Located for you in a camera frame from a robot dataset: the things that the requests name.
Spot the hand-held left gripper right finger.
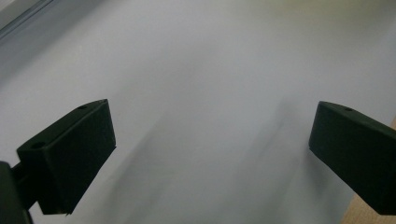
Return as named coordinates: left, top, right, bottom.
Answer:
left=307, top=100, right=396, bottom=217

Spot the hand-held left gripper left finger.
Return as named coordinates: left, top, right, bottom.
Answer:
left=12, top=98, right=118, bottom=216

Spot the aluminium rail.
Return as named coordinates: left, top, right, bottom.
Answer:
left=0, top=0, right=54, bottom=40

